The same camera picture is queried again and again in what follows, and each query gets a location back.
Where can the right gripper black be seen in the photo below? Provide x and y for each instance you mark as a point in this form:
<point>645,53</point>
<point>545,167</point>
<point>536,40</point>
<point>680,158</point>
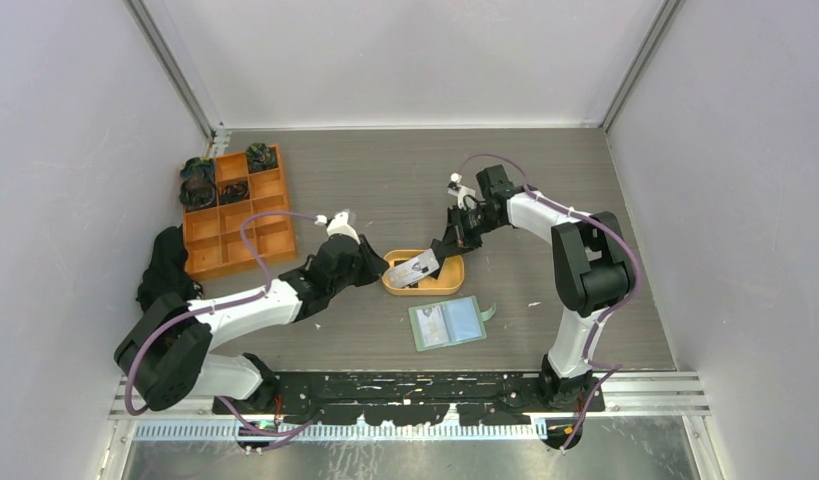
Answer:
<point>465,242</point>

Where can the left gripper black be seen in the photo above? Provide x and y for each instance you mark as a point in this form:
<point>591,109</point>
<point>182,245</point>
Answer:
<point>374,264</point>

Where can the orange oval tray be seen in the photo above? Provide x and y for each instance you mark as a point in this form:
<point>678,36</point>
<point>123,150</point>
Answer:
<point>446,280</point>

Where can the green card holder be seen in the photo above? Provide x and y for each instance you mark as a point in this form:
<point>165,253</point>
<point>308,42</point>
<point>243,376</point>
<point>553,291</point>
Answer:
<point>464,318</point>

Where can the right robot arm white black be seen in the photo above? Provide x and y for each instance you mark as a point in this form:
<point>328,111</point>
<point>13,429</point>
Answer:
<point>594,270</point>

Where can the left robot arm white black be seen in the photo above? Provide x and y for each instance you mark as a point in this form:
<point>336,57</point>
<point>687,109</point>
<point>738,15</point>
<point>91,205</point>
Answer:
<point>169,354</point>

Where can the dark rolled item top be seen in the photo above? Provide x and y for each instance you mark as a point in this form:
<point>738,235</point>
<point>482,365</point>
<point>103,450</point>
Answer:
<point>261,157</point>

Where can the dark rolled item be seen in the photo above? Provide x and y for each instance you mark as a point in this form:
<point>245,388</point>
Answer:
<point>261,157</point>
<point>200,168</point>
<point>197,194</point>

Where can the dark item middle compartment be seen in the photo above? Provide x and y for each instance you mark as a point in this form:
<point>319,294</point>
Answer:
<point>234,192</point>

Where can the orange compartment organizer box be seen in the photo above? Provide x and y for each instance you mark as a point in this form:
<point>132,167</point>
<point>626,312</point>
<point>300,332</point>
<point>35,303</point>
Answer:
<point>216,237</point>

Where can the dark rolled item left lower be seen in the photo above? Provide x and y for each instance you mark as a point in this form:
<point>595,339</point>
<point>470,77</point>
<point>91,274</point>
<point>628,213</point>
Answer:
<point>197,194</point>

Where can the dark rolled item left upper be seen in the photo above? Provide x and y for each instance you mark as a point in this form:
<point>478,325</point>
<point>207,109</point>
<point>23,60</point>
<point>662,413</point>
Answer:
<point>200,168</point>

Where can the black cloth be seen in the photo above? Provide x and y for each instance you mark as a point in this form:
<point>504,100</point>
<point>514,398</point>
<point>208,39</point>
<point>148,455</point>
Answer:
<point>165,272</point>

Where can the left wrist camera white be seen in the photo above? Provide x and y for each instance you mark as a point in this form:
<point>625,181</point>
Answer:
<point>342,223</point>

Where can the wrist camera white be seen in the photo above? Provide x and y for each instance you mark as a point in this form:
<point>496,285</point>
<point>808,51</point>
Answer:
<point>465,196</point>
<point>342,223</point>

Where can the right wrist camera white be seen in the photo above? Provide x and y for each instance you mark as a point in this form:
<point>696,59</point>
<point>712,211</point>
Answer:
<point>465,196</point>

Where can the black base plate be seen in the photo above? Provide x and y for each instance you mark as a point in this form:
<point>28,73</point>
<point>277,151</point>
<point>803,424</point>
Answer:
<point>479,398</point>

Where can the white slotted cable duct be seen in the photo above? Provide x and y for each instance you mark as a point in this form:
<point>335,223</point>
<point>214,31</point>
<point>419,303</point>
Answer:
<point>230,430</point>

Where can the aluminium frame rail left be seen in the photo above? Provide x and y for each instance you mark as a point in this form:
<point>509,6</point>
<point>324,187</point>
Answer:
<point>156,23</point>

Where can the aluminium frame rail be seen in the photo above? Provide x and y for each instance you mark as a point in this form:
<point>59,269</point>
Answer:
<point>657,30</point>
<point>156,23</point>

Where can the aluminium frame rail right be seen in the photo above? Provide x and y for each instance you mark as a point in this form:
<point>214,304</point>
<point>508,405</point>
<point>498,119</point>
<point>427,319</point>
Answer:
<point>657,30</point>

